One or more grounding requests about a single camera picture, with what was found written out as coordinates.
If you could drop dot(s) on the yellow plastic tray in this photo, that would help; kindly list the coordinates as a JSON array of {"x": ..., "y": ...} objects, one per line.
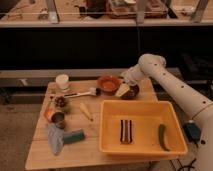
[{"x": 146, "y": 116}]

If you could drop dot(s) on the dark brown bowl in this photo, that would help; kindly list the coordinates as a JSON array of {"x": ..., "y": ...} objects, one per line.
[{"x": 131, "y": 93}]

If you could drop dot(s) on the white cup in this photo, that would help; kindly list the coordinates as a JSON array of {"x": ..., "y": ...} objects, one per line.
[{"x": 62, "y": 81}]

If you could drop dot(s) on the wooden table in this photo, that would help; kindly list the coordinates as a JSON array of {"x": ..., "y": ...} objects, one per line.
[{"x": 80, "y": 154}]

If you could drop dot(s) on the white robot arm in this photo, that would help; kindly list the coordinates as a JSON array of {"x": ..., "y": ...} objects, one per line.
[{"x": 197, "y": 106}]

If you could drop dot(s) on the black pedal box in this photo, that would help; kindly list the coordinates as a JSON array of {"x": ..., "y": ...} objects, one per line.
[{"x": 192, "y": 132}]

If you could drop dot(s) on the teal sponge block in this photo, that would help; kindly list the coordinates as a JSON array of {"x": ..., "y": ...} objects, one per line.
[{"x": 73, "y": 136}]

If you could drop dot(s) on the orange tin can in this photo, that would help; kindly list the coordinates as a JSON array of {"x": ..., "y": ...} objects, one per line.
[{"x": 55, "y": 117}]

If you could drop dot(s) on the grey cloth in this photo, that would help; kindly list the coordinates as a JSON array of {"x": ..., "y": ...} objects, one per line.
[{"x": 55, "y": 138}]

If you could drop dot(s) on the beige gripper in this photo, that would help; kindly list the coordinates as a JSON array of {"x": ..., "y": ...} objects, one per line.
[{"x": 122, "y": 90}]

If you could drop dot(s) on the orange bowl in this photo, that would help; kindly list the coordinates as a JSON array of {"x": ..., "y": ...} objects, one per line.
[{"x": 108, "y": 83}]

